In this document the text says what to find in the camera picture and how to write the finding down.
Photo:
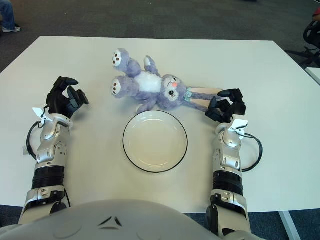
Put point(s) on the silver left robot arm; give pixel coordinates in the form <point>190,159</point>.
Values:
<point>48,150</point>

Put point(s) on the white left wrist tag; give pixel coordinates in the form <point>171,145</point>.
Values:
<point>38,111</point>

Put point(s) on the purple plush bunny doll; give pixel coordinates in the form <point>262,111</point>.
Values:
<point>147,83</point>

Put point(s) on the white sneaker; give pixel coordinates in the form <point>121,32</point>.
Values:
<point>11,29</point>

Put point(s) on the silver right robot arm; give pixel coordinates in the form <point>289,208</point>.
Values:
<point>228,155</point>

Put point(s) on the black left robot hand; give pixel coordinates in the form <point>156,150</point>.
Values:
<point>60,100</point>

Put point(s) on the black office chair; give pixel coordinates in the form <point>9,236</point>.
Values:
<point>311,32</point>

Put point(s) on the person leg in jeans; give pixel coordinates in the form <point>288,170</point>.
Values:
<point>7,12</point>

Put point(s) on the grey robot torso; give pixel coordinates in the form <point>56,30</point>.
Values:
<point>125,220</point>

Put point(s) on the white wrist tag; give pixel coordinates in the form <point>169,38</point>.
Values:
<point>238,123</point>
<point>38,111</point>

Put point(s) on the white neighbouring table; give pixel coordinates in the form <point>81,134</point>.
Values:
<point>315,75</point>

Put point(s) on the white plate with black rim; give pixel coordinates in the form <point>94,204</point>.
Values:
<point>155,142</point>

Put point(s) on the white right wrist tag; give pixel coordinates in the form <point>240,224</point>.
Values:
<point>238,123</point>

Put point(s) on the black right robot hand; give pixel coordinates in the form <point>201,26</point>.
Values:
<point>236,107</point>

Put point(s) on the white table leg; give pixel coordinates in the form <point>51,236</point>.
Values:
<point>290,225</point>

